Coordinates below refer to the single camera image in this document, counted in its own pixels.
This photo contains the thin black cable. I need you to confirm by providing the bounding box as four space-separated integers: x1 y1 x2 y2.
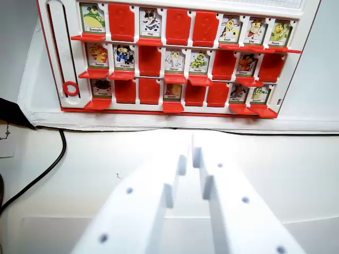
158 127 339 137

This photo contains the red and white game board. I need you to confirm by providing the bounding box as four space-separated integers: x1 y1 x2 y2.
35 0 323 119

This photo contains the black box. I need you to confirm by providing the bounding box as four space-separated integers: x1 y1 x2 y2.
0 97 37 130

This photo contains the thick black cable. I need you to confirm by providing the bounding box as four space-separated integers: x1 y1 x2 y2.
0 126 67 212

